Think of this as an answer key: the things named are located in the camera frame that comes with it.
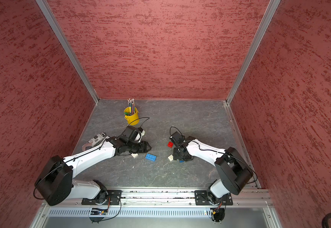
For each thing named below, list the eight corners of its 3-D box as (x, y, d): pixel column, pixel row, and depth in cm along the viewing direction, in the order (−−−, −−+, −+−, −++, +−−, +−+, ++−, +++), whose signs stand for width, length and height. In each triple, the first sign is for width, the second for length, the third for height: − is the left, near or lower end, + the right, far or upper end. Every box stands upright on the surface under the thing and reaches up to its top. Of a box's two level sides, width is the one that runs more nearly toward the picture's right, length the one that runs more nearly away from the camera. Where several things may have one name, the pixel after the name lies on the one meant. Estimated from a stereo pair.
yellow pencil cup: (127, 125, 107) (122, 113, 96) (129, 118, 111) (124, 106, 100) (138, 125, 107) (135, 113, 96) (139, 118, 111) (136, 106, 100)
